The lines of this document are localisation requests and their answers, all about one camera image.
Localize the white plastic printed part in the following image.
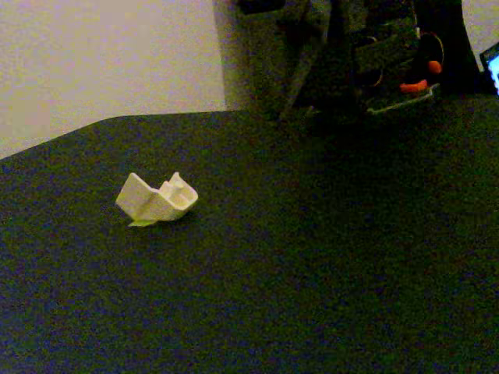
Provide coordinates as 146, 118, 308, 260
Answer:
115, 171, 200, 228

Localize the dark blue desk mat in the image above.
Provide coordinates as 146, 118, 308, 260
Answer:
0, 95, 499, 374

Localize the black office chair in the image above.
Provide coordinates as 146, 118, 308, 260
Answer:
415, 0, 483, 97

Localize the lit laptop screen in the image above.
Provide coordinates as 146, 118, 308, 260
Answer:
479, 41, 499, 97

